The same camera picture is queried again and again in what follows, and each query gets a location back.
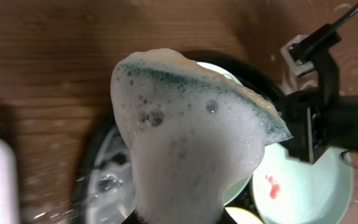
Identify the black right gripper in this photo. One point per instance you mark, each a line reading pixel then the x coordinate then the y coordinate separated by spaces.
pixel 303 111

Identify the green yellow sponge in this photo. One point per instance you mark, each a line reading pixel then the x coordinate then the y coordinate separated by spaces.
pixel 191 132

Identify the yellow plate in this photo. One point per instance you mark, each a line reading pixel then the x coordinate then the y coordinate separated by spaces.
pixel 242 216

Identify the round black tray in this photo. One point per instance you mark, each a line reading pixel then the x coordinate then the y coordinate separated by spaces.
pixel 105 190

